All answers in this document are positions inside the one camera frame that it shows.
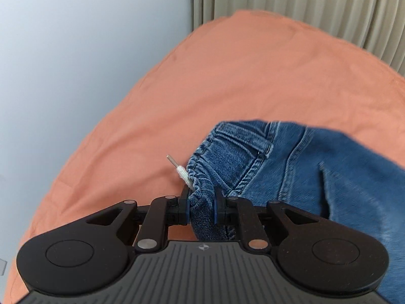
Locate blue denim jeans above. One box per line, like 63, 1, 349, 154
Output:
186, 120, 404, 303

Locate orange bed sheet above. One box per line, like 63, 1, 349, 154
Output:
1, 10, 405, 304

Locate beige pleated curtain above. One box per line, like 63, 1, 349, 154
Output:
192, 0, 404, 74

